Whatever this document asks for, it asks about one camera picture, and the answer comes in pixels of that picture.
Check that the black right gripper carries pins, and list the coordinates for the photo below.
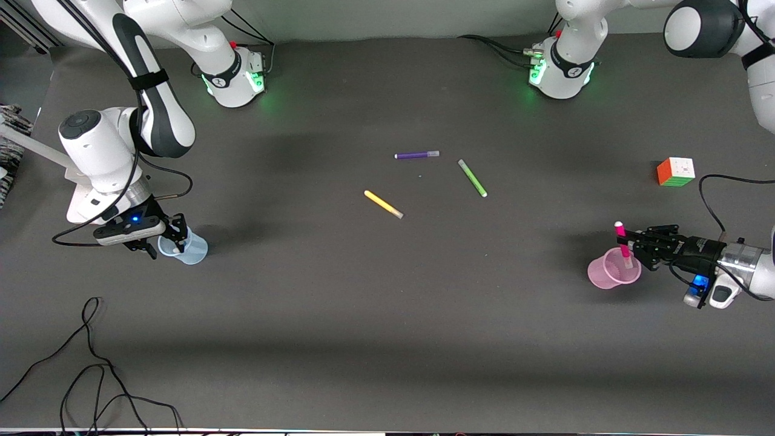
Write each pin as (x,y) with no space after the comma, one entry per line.
(159,214)

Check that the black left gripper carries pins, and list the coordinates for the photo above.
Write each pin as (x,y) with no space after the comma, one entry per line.
(696,247)

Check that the pink marker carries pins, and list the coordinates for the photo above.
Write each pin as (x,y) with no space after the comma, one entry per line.
(621,236)

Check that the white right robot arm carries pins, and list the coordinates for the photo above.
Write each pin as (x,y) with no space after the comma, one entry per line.
(97,151)

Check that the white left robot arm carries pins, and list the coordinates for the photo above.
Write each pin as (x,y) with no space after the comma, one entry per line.
(569,66)

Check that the light blue plastic cup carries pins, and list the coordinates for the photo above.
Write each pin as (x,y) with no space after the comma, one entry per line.
(192,249)

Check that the pink plastic cup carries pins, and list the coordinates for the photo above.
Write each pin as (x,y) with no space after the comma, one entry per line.
(605,275)

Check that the colourful puzzle cube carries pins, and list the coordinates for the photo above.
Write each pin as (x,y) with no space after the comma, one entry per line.
(675,172)

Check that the white metal bar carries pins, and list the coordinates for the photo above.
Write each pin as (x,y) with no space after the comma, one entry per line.
(36,151)

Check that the patterned grey cloth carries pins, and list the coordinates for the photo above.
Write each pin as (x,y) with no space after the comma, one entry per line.
(9,154)

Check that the green marker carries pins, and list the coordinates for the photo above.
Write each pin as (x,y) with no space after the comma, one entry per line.
(472,178)

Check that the yellow marker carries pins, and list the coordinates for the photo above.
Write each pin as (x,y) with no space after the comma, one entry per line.
(382,204)

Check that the purple marker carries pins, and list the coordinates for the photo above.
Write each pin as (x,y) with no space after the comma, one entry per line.
(416,155)

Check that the dark aluminium frame rail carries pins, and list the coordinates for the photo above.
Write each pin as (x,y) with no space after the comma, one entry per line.
(24,27)

